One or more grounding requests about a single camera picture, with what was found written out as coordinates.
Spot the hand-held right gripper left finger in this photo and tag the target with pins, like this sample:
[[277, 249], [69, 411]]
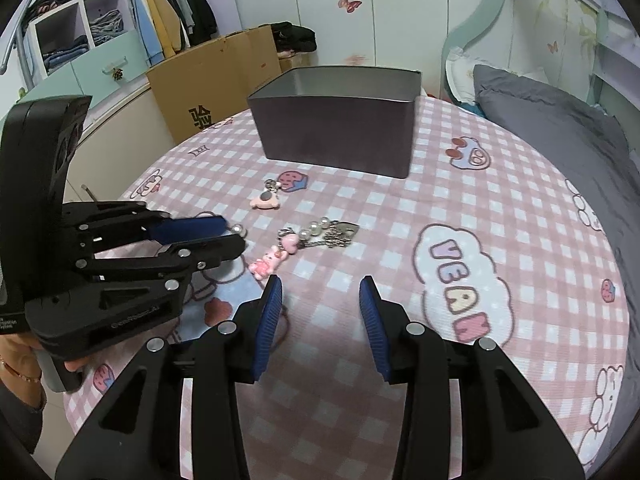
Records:
[[267, 330]]

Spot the pink butterfly sticker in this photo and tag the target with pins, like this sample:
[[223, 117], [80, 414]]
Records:
[[349, 1]]

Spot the white wardrobe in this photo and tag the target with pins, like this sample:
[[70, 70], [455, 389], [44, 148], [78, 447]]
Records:
[[400, 10]]

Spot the pearl bead charm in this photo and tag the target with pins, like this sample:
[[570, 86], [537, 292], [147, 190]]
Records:
[[240, 231]]

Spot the pinecone drawer ornament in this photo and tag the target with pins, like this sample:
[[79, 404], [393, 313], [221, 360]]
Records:
[[118, 74]]

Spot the large cardboard box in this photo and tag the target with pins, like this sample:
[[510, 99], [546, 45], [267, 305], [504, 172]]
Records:
[[210, 75]]

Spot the black clothes pile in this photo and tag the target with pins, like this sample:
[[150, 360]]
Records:
[[295, 37]]

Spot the grey tin box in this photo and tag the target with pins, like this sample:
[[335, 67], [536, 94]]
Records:
[[340, 130]]

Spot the folded blue jeans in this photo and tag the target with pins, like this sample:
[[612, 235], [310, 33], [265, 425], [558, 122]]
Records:
[[65, 52]]

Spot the grey metal handrail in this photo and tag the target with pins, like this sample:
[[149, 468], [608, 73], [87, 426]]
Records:
[[15, 45]]

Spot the dark clothes pile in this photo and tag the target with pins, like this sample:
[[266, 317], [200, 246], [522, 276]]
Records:
[[47, 0]]

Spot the person's left hand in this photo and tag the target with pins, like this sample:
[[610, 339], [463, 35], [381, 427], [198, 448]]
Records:
[[15, 350]]

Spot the small cardboard box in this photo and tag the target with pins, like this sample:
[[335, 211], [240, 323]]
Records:
[[287, 62]]

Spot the folded grey clothes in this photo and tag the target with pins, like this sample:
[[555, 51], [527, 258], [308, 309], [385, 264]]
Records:
[[107, 22]]

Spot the beige curved cabinet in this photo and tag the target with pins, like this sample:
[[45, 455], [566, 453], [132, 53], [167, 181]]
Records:
[[120, 115]]

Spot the row of hanging clothes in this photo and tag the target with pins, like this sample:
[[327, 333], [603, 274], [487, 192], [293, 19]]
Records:
[[160, 10]]

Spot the grey blanket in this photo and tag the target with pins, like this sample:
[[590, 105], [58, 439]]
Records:
[[550, 120]]

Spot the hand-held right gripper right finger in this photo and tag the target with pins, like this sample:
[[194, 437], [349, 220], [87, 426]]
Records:
[[375, 330]]

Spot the mint drawer cabinet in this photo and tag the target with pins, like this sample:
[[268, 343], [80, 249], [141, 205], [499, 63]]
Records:
[[90, 67]]

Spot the white pillow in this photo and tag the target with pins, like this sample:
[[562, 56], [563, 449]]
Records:
[[462, 75]]

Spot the pink checked tablecloth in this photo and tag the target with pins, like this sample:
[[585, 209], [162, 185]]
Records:
[[325, 420]]

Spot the mint bunk bed frame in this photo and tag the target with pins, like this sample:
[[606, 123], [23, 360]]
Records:
[[480, 15]]

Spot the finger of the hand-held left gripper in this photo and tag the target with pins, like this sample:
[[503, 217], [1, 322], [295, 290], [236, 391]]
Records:
[[215, 251], [190, 227]]

